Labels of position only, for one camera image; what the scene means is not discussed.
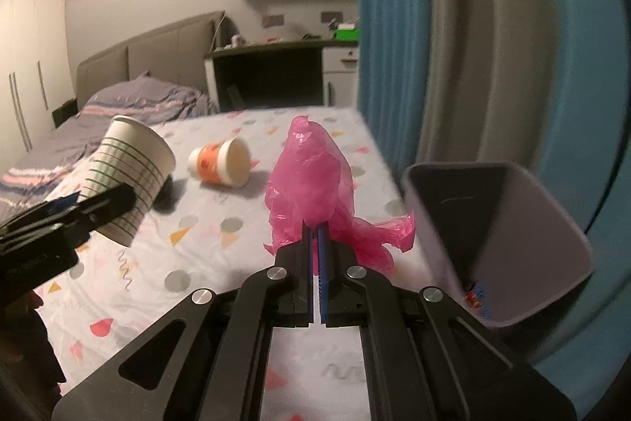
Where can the white wardrobe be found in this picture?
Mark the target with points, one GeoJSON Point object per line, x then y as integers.
{"type": "Point", "coordinates": [29, 56]}

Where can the green box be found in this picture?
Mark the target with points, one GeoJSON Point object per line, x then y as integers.
{"type": "Point", "coordinates": [346, 34]}

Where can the red printed plastic wrapper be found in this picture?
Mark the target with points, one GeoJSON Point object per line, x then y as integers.
{"type": "Point", "coordinates": [475, 297]}

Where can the small pink white object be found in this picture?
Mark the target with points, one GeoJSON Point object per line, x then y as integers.
{"type": "Point", "coordinates": [238, 40]}

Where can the blue and grey curtain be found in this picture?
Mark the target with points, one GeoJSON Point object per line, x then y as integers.
{"type": "Point", "coordinates": [483, 31]}

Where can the striped white paper cup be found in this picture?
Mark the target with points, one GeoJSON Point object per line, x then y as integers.
{"type": "Point", "coordinates": [128, 154]}

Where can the grey striped duvet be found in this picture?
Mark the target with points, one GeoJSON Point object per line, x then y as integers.
{"type": "Point", "coordinates": [123, 103]}

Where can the orange and white paper cup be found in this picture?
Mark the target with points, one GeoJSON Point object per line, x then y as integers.
{"type": "Point", "coordinates": [212, 162]}

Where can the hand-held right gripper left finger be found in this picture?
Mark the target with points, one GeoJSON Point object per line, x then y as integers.
{"type": "Point", "coordinates": [309, 253]}

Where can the pink plastic bag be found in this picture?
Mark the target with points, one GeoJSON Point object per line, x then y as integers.
{"type": "Point", "coordinates": [310, 164]}

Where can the grey wall socket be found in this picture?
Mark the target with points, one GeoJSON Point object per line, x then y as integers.
{"type": "Point", "coordinates": [332, 16]}
{"type": "Point", "coordinates": [273, 20]}

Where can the grey plastic bin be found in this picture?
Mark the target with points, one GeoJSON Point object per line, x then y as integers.
{"type": "Point", "coordinates": [532, 228]}

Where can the beige padded headboard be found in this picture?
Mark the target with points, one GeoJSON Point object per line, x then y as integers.
{"type": "Point", "coordinates": [157, 51]}

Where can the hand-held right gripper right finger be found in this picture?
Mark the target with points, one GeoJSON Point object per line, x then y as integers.
{"type": "Point", "coordinates": [323, 253]}

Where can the white drawer cabinet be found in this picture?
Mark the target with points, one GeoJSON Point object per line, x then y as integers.
{"type": "Point", "coordinates": [341, 75]}

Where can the dark desk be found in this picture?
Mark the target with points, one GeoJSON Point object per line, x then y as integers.
{"type": "Point", "coordinates": [266, 75]}

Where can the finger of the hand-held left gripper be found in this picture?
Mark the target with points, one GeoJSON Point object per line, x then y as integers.
{"type": "Point", "coordinates": [61, 201]}
{"type": "Point", "coordinates": [106, 204]}

